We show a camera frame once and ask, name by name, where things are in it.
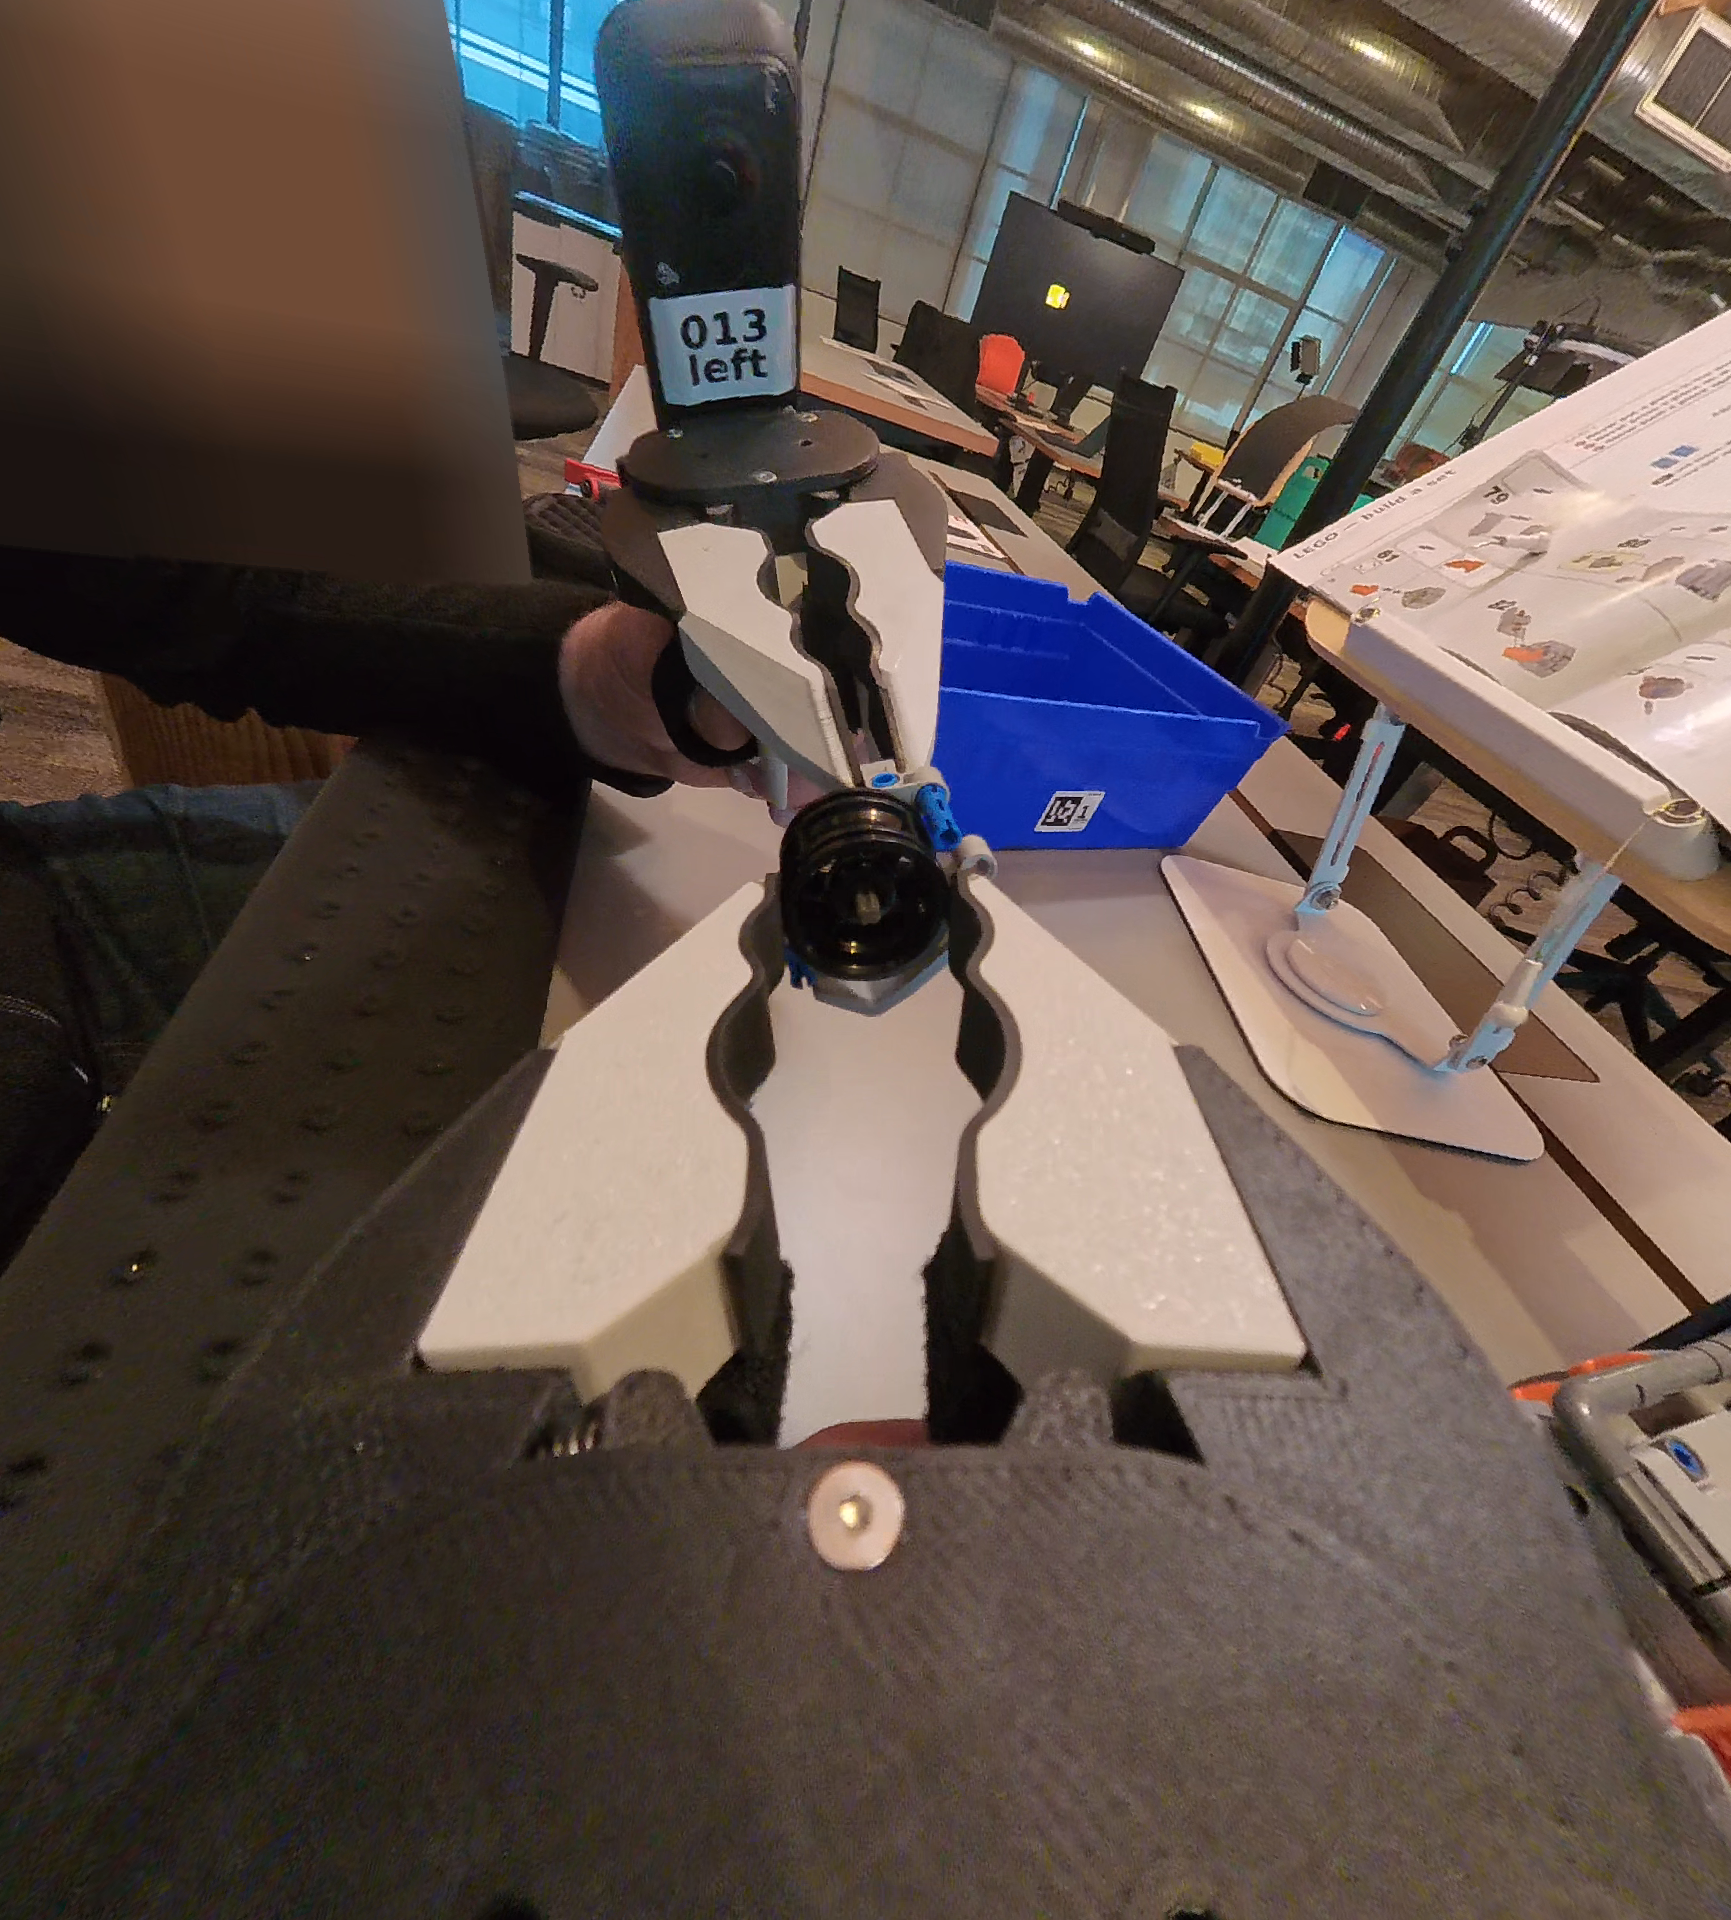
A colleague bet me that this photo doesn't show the black dimpled mat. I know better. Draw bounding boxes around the black dimpled mat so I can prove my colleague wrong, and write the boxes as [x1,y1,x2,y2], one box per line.
[0,736,657,1920]

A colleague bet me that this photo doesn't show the blue plastic storage bin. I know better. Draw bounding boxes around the blue plastic storage bin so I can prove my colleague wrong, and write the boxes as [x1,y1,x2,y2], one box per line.
[925,555,1293,857]

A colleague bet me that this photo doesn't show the white desk stand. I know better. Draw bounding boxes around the white desk stand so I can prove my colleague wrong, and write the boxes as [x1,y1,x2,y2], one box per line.
[1159,600,1731,1165]

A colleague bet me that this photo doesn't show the person's left hand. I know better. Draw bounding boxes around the person's left hand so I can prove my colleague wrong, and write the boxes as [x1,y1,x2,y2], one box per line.
[560,600,761,798]

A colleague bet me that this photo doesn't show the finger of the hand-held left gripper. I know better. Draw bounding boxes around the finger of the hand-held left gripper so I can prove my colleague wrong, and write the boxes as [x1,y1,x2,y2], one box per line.
[805,495,951,787]
[655,526,873,811]

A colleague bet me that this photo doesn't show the black monitor screen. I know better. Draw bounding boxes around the black monitor screen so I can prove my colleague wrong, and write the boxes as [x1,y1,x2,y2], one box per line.
[971,190,1191,407]

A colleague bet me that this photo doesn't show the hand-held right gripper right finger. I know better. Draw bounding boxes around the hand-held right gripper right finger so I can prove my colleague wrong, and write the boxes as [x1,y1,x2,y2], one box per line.
[935,870,1317,1387]

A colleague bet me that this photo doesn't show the white instruction sheet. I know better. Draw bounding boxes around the white instruction sheet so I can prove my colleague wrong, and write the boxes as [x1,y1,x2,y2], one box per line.
[1271,294,1731,918]

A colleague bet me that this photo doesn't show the black wheel hub assembly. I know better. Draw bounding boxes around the black wheel hub assembly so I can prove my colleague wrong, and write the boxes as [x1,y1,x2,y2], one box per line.
[775,766,963,1015]

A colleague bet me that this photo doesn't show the person's legs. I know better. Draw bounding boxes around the person's legs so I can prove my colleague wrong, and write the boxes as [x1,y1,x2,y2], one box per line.
[0,660,312,1412]

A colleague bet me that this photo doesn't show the grey orange tracked toy robot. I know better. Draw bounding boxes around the grey orange tracked toy robot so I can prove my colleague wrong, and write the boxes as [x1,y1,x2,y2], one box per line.
[1511,1335,1731,1802]

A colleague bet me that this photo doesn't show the black metal pole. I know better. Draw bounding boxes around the black metal pole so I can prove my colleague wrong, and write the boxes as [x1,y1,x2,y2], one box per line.
[1217,0,1661,677]

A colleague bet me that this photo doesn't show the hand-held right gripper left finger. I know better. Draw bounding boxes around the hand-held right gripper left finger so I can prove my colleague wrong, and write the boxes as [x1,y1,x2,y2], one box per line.
[416,880,783,1382]

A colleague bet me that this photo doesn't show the person's left forearm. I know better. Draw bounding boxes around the person's left forearm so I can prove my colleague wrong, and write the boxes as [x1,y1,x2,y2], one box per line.
[0,534,612,787]

